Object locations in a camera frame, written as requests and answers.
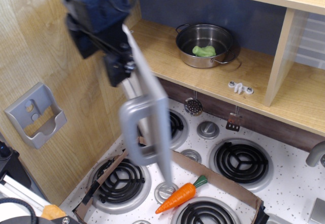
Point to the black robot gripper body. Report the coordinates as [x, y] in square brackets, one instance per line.
[103, 19]

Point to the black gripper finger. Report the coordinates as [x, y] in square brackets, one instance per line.
[118, 68]
[82, 41]

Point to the grey toy microwave door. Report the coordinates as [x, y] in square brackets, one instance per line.
[150, 101]

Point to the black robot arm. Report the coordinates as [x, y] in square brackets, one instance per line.
[97, 25]

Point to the steel pot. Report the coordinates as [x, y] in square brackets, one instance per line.
[203, 35]

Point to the hanging metal strainer spoon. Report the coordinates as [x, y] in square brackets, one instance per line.
[193, 106]

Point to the green toy vegetable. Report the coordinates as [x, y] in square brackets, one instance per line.
[208, 51]

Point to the back left stove burner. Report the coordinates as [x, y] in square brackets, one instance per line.
[178, 126]

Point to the stove burner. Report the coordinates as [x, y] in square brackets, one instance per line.
[242, 161]
[125, 189]
[178, 126]
[205, 210]

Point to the grey back stove knob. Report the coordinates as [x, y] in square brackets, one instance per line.
[208, 130]

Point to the grey stove knob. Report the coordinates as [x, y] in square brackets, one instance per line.
[192, 154]
[208, 130]
[163, 191]

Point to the grey middle stove knob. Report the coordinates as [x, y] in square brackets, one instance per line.
[192, 154]

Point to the white plastic door latch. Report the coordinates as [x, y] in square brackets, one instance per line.
[239, 88]

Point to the front left stove burner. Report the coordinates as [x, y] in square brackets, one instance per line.
[125, 189]

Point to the hanging small spatula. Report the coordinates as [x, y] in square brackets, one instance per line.
[234, 120]

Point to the grey front stove knob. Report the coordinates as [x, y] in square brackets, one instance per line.
[163, 191]

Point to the black device left edge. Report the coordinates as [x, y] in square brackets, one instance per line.
[12, 167]

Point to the orange toy carrot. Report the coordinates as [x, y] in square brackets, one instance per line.
[182, 195]

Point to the back right stove burner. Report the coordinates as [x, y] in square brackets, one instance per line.
[242, 161]

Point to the orange object bottom left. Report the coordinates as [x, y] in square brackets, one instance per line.
[51, 212]

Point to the front right stove burner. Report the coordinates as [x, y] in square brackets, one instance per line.
[205, 210]

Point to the grey faucet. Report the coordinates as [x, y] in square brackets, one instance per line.
[316, 155]

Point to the grey wall phone holder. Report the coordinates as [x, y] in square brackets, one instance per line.
[29, 108]

